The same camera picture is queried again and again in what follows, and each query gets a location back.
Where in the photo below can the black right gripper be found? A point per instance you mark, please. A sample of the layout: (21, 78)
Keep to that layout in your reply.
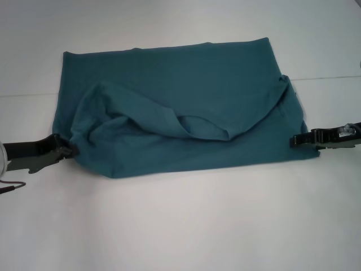
(335, 138)

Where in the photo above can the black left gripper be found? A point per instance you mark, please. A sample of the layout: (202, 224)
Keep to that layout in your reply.
(34, 153)

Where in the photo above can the teal FREE print t-shirt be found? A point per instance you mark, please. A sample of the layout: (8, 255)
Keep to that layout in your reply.
(183, 84)

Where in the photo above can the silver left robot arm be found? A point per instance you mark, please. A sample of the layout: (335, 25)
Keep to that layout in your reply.
(2, 156)

